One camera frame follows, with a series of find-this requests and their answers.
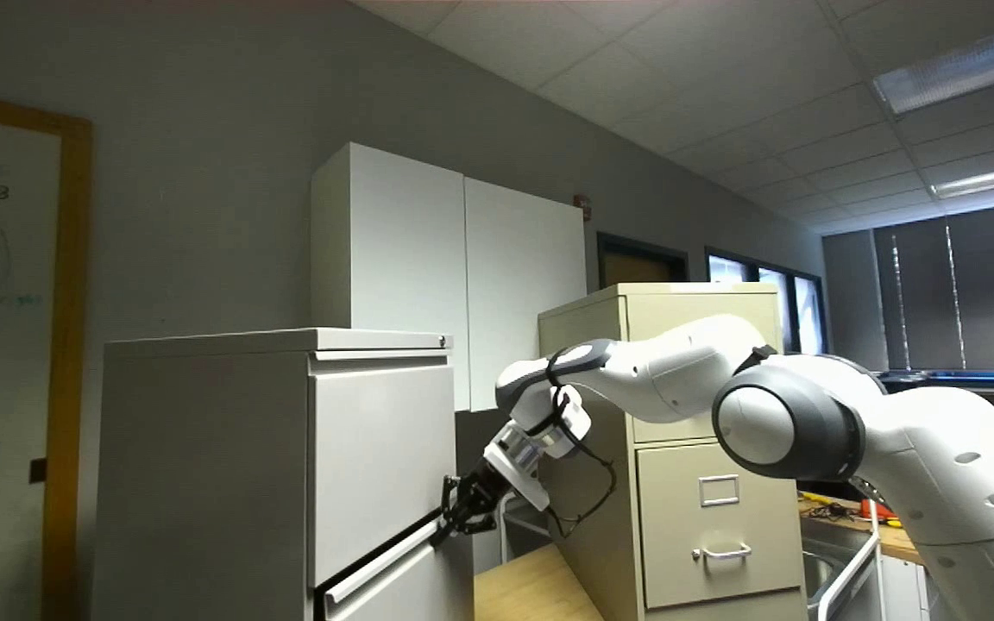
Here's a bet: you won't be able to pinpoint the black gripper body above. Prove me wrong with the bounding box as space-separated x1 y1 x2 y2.
464 456 522 526

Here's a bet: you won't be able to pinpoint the grey cabinet drawer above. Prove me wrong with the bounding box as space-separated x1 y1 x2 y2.
313 519 478 621

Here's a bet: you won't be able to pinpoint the beige metal filing cabinet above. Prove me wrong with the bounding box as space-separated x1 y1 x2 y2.
535 280 810 621

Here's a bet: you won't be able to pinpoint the grey metal filing cabinet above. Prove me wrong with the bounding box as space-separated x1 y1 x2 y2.
94 325 478 621

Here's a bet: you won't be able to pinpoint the wooden workbench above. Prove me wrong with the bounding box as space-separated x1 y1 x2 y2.
798 487 927 567

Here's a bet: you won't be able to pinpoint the row of interior windows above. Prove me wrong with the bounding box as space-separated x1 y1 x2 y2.
706 250 833 358

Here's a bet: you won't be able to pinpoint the white metal tube rack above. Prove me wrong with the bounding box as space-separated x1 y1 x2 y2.
810 526 886 621

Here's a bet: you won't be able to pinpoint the wood framed whiteboard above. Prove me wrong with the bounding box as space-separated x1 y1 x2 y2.
0 88 96 621

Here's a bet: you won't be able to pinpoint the grey window blinds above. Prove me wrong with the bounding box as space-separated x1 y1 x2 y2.
823 198 994 381

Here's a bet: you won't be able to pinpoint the narrow ceiling light strip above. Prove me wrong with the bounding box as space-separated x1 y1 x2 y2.
928 157 994 204

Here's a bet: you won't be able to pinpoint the large ceiling light panel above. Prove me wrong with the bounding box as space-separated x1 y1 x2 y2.
870 13 994 119

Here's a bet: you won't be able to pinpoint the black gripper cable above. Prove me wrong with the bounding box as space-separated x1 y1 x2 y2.
547 383 623 536

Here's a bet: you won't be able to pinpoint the white wall cabinet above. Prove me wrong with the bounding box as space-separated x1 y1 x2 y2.
312 137 592 417

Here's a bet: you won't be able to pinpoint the dark framed wall panel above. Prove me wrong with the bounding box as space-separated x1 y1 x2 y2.
593 231 691 291

